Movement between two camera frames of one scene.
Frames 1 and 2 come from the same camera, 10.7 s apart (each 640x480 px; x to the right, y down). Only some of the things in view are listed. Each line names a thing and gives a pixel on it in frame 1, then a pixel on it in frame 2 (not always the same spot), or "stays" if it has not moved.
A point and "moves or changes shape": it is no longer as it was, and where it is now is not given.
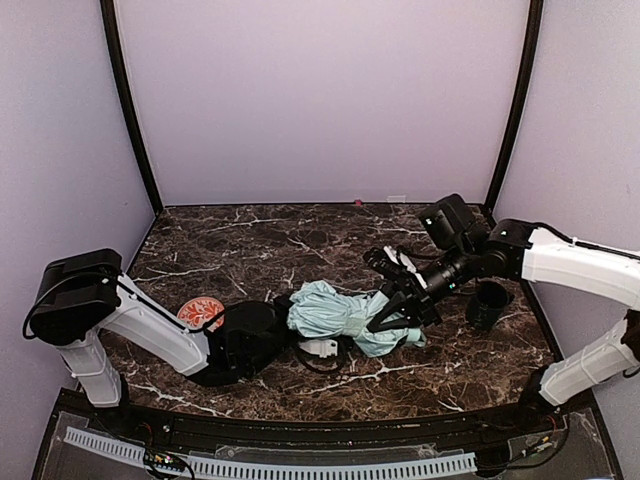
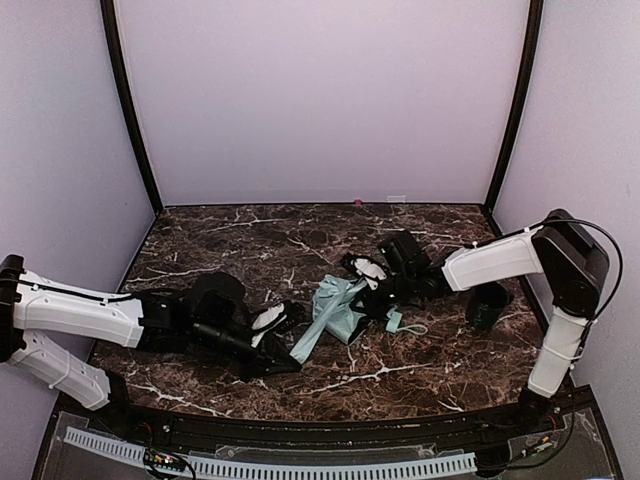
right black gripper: x=415 y=298 → x=379 y=293
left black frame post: x=111 y=26 stays
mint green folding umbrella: x=318 y=309 moves or changes shape
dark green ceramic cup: x=490 y=301 stays
